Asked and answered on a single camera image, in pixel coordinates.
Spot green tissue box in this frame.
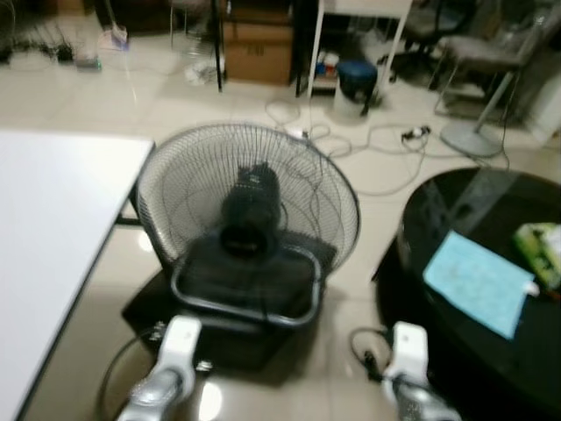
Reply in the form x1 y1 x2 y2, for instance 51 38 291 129
512 222 561 293

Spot light blue placemat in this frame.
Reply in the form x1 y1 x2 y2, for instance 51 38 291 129
423 230 538 341

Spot black power plug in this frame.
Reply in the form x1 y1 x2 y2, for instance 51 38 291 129
401 125 433 145

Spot grey padded chair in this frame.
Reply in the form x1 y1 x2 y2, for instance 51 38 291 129
435 7 561 120

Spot dark office chair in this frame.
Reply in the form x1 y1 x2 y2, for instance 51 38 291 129
393 0 476 82

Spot white bucket with blue lid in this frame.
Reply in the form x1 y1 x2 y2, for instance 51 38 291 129
334 59 379 120

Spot white metal shelf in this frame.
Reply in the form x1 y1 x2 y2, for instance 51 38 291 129
306 0 414 98

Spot metal grille floor fan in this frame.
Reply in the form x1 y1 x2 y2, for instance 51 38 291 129
123 122 363 369

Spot brown cardboard box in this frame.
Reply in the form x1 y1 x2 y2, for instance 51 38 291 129
223 21 295 87

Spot white purple slipper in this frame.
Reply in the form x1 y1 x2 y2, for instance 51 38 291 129
100 25 131 52

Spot grey round pedestal stand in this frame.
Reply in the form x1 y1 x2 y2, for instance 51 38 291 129
440 70 520 160

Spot white floor cable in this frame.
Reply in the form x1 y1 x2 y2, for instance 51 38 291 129
265 96 511 198

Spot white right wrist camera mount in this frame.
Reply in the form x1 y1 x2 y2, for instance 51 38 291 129
385 321 429 379

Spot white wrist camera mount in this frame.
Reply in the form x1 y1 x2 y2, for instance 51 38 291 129
157 316 203 375
385 321 429 379

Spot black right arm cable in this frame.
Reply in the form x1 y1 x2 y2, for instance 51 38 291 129
349 326 392 383

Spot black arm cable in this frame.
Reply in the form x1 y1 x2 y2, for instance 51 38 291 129
95 332 162 421
349 326 392 383

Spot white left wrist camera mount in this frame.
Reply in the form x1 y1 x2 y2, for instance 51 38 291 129
157 316 203 375

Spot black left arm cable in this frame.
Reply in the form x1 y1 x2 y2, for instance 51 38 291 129
95 332 162 421

